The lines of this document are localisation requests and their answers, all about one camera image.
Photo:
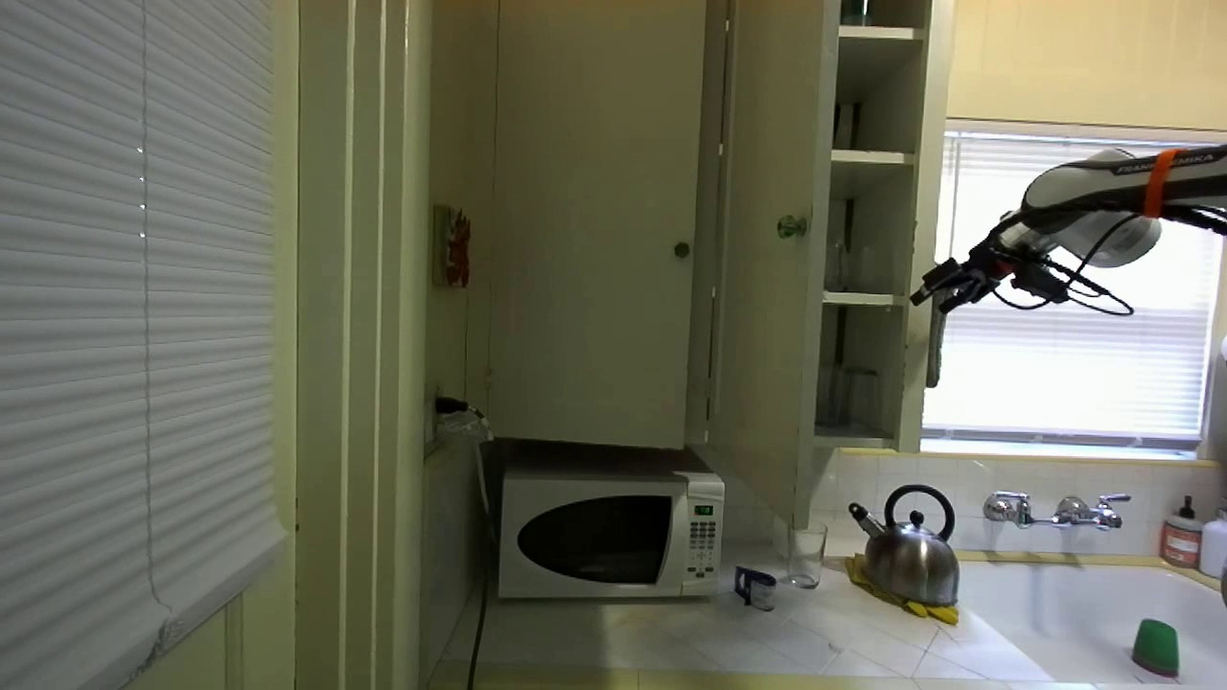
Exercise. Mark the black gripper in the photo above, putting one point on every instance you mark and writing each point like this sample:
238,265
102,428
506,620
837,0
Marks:
1002,260

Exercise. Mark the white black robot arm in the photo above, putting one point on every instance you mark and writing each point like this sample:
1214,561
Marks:
1113,193

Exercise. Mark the cream open shelf cabinet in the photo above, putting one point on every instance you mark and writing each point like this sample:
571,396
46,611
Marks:
877,168

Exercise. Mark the white blind behind sink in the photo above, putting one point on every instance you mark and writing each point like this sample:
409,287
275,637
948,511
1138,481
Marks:
1074,386

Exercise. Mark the brass cabinet door knob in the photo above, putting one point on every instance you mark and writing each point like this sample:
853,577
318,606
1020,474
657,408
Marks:
792,223

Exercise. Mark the open cream cabinet door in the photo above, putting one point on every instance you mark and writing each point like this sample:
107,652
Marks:
767,333

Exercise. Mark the small round cabinet knob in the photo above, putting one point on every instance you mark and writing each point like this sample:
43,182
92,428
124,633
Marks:
684,248

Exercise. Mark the clear drinking glass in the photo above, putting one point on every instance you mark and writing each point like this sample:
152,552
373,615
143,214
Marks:
808,561

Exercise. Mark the red soap bottle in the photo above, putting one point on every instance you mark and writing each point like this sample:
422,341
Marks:
1181,538

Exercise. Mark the small black clip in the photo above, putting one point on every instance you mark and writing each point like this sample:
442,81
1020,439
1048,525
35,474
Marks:
757,589

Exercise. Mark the white kitchen sink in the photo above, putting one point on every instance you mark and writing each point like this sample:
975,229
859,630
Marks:
1061,626

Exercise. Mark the closed cream cabinet door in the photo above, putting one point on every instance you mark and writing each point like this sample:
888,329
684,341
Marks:
594,216

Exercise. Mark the white plastic container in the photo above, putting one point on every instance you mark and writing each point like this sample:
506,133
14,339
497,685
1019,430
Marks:
1214,543

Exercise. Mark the green cup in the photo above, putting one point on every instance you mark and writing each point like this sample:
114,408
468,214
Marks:
1155,649

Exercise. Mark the white microwave oven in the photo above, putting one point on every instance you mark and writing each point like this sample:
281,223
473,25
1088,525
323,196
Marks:
599,529

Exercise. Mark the large white window blind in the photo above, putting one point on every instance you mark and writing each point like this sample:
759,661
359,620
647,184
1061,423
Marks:
128,321

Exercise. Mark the chrome wall faucet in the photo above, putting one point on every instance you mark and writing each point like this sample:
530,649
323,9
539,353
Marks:
1061,511

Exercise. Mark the cream door frame trim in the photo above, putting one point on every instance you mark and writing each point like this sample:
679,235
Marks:
367,345

